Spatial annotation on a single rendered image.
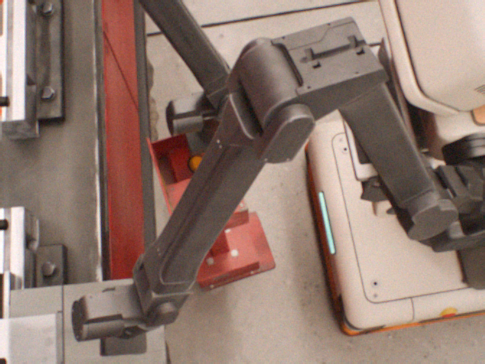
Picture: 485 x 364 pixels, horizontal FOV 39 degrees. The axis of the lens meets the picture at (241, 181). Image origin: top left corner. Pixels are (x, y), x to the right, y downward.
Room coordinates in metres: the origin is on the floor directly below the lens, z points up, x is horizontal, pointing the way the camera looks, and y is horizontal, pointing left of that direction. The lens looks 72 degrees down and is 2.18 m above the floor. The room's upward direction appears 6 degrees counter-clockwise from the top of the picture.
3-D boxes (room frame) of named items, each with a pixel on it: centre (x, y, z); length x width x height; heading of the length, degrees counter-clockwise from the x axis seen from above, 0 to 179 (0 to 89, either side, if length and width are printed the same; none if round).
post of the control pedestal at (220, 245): (0.48, 0.09, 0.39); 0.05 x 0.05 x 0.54; 13
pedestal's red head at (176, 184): (0.48, 0.09, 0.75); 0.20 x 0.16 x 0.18; 13
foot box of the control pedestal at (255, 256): (0.48, 0.06, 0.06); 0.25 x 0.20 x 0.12; 103
